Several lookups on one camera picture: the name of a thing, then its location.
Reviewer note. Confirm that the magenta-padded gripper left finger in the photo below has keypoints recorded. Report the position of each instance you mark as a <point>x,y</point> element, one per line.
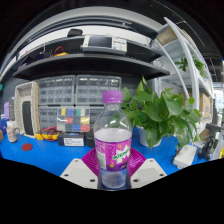
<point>76,171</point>

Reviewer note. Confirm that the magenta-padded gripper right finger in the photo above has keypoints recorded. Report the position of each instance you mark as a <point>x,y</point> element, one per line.
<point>148,171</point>

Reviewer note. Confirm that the clear bottle with purple label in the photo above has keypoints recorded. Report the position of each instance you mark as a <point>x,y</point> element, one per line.
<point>112,150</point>

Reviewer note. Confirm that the black box with white label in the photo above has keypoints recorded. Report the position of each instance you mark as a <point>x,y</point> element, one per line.
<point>71,140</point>

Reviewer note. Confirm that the plain black box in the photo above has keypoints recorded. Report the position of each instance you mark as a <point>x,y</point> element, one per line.
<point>90,139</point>

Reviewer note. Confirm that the white flat device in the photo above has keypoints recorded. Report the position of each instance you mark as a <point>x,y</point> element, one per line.
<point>185,156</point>

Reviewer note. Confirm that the yellow multimeter with red leads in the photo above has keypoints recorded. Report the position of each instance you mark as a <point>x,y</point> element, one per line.
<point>45,135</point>

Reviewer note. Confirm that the clear box of coloured parts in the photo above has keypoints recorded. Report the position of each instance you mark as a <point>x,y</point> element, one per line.
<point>73,120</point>

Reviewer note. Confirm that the flat round red coaster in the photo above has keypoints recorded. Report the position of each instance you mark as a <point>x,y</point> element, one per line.
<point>27,147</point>

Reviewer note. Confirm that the green potted plant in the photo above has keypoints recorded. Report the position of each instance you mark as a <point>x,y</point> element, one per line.
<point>160,115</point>

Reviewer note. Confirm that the black handheld tool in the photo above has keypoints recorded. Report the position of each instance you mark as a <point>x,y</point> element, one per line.
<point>207,146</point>

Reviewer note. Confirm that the brown cardboard box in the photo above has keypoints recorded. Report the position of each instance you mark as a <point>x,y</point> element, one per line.
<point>1,136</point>

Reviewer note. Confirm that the dark grey flat box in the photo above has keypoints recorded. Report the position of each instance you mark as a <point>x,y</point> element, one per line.
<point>11,108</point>

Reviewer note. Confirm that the beige dotted fabric storage basket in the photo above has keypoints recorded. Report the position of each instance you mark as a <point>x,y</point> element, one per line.
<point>20,100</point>

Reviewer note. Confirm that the purple bag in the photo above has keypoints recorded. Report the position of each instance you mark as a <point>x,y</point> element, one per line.
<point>6,110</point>

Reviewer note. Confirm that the black workbench shelf unit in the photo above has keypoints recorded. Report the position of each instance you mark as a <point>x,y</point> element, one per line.
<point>90,65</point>

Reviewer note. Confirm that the white storage rack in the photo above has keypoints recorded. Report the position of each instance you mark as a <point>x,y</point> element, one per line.
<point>195,73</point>

